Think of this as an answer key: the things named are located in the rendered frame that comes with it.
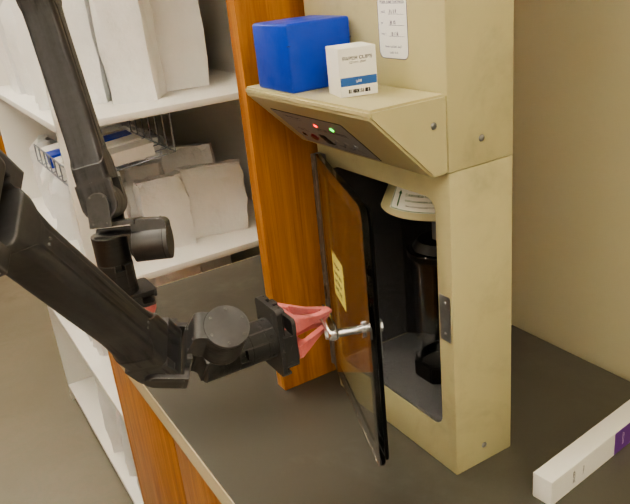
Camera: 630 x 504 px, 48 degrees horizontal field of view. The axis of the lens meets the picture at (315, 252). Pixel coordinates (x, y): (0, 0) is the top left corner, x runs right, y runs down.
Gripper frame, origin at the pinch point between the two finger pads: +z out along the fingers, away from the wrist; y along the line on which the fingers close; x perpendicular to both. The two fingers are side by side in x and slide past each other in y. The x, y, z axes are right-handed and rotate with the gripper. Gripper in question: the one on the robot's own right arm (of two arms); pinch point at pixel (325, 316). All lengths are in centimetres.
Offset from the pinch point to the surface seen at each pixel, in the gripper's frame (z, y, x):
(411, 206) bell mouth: 14.7, 13.4, -2.0
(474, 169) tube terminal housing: 16.8, 20.6, -13.0
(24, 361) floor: -28, -120, 262
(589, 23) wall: 55, 33, 2
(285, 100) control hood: 0.8, 30.2, 6.4
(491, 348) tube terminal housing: 19.5, -6.9, -12.9
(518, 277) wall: 55, -17, 17
